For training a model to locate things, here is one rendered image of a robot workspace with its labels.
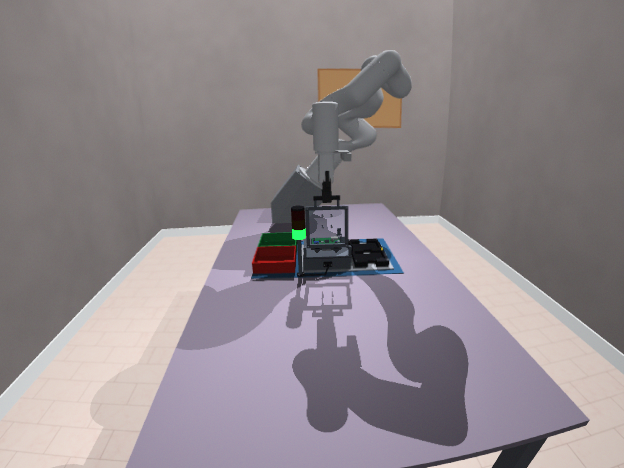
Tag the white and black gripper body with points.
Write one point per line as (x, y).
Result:
(325, 163)

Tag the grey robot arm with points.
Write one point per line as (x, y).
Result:
(322, 120)

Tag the green open bin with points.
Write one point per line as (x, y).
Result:
(277, 239)

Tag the red bin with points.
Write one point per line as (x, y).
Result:
(274, 259)

